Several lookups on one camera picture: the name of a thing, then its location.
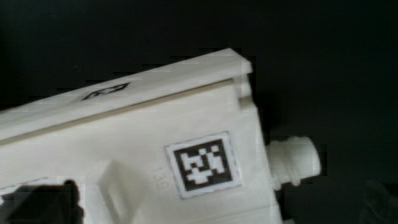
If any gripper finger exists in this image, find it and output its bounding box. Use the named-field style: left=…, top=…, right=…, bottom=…
left=0, top=180, right=79, bottom=224

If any white cabinet door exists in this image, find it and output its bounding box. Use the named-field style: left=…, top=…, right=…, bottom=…
left=0, top=49, right=321, bottom=224

